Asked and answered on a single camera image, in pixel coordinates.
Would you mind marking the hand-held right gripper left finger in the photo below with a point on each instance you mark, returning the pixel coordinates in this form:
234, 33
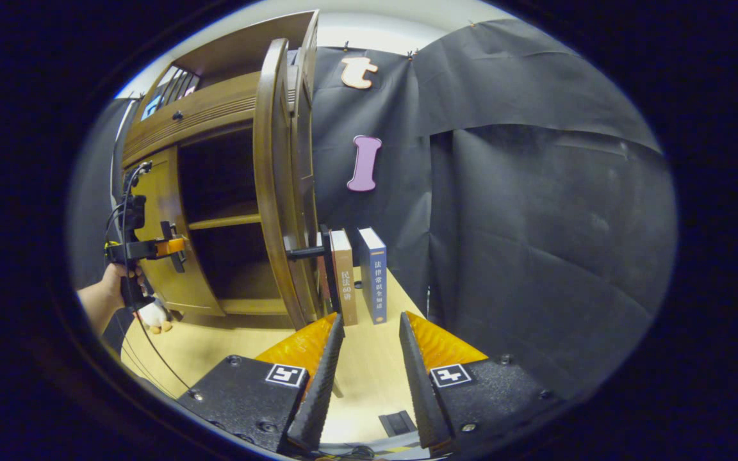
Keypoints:
324, 384

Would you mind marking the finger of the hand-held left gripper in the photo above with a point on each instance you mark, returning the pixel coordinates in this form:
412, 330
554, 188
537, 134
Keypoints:
170, 246

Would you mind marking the penguin plush toy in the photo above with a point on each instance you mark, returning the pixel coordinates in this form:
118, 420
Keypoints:
154, 317

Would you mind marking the tan book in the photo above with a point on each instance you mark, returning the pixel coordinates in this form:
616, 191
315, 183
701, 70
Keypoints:
345, 282

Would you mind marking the wooden cabinet drawer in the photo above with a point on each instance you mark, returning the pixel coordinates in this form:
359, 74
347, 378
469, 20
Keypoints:
215, 109

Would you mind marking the dark red book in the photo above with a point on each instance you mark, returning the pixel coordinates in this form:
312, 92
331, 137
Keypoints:
324, 282

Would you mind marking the blue book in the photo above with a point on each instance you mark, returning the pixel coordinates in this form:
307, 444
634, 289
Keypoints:
375, 282

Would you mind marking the wooden inner shelf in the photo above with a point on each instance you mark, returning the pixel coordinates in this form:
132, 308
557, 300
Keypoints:
228, 221

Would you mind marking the wooden double-door shoe cabinet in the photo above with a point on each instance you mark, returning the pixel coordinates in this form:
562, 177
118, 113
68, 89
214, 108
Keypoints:
241, 48

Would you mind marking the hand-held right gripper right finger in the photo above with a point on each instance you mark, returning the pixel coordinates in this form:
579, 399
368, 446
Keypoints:
417, 390

